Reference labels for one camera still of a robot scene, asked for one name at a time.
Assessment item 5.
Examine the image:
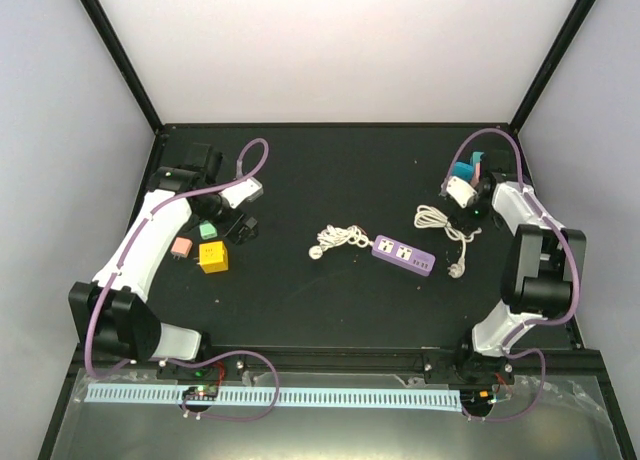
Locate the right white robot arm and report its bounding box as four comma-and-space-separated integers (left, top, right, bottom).
442, 155, 586, 383

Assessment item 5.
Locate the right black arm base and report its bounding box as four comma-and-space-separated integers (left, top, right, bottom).
422, 349, 514, 386

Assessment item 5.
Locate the blue cube plug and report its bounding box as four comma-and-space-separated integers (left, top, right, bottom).
451, 162, 475, 183

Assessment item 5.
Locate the pink plug adapter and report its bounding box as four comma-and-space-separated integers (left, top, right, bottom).
170, 237, 193, 259

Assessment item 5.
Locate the pink cube socket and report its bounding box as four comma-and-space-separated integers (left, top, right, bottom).
470, 161, 482, 188

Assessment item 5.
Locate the yellow cube socket adapter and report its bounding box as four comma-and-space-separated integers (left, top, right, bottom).
198, 240, 229, 274

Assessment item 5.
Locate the white cube cable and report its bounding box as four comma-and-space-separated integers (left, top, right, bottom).
413, 203, 484, 282

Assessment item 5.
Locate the light blue cable duct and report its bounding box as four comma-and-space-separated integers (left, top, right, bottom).
84, 384, 462, 413

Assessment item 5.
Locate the teal plug adapter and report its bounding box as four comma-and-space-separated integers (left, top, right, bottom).
471, 151, 484, 165

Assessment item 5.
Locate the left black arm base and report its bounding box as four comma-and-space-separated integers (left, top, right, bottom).
156, 350, 248, 383

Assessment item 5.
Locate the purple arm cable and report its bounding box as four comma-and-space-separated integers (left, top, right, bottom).
83, 137, 280, 423
449, 128, 583, 423

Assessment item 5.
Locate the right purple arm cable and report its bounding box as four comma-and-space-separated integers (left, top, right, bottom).
449, 128, 583, 423

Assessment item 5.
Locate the green plug adapter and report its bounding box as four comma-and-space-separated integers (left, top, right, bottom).
198, 221, 218, 240

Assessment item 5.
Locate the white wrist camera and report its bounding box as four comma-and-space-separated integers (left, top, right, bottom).
444, 176, 478, 209
220, 177, 264, 209

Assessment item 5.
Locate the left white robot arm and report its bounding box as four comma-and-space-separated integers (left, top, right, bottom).
68, 138, 269, 379

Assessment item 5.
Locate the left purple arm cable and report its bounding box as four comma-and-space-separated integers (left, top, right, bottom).
83, 137, 280, 423

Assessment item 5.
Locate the purple power strip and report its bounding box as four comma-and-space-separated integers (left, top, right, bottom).
372, 235, 436, 277

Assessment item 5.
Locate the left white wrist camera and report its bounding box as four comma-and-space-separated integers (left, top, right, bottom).
220, 177, 264, 209

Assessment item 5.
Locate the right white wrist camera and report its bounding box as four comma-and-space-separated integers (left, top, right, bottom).
444, 176, 478, 209

